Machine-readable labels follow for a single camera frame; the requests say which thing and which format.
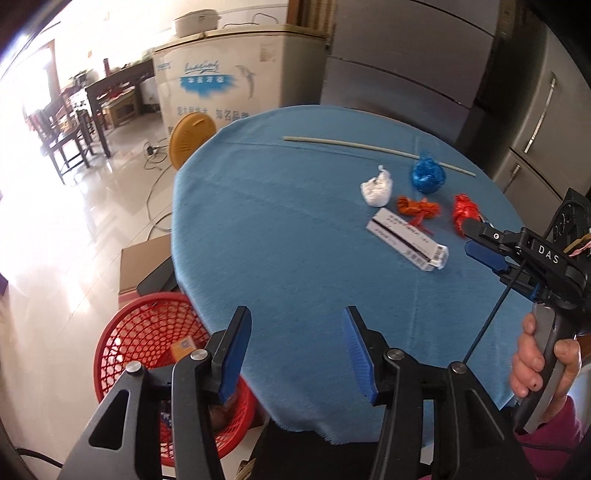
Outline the blue tablecloth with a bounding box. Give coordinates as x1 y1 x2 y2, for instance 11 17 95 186
171 105 571 446

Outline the dark wooden dining table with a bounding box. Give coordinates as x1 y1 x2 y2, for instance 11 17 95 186
85 60 155 158

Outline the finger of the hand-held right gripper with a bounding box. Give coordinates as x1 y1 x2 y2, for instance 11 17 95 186
465 240 539 302
464 219 523 253

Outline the person's right hand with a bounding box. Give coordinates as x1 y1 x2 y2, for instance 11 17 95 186
509 314 583 411

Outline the small wooden bench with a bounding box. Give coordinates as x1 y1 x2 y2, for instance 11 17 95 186
102 90 142 130

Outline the white long carton box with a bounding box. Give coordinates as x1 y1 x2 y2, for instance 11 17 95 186
366 208 450 272

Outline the person's right forearm pink sleeve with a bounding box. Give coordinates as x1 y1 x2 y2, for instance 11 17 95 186
512 397 591 480

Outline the orange wrapper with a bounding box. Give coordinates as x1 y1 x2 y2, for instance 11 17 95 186
397 196 439 236

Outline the thin pale stick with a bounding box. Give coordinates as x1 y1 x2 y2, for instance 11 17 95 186
283 136 477 177

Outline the power strip with cable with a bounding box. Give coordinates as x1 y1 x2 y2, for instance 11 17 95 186
143 138 180 234

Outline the red wrapper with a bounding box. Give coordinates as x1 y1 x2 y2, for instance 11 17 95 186
451 194 484 238

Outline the white rice cooker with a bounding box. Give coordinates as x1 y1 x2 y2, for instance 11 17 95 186
172 11 223 38

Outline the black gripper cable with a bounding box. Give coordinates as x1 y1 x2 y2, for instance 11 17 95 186
14 445 62 468
462 258 528 365

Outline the orange packet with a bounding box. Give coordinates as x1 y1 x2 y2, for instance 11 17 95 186
168 337 197 363

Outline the cardboard box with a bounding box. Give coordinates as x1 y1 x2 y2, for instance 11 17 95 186
121 233 178 296

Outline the white chest freezer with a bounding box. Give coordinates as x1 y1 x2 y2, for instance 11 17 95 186
151 21 331 134

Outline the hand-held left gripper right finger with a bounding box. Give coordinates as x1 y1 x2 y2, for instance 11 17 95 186
342 305 539 480

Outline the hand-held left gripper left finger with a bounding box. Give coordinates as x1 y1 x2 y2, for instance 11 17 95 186
55 305 253 480

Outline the blue plastic bag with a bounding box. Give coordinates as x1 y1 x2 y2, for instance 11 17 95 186
411 154 448 195

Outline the grey refrigerator with long handles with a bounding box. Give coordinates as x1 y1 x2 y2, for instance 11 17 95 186
480 0 591 204

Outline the yellow round plastic disc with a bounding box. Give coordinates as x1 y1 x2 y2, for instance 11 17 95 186
168 113 218 171

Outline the red plastic basket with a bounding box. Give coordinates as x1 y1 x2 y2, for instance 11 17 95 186
93 292 258 468

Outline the white crumpled plastic wad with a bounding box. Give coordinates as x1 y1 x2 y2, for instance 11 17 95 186
360 165 394 207

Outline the dark wooden chair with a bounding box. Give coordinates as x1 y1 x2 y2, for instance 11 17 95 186
23 99 96 185

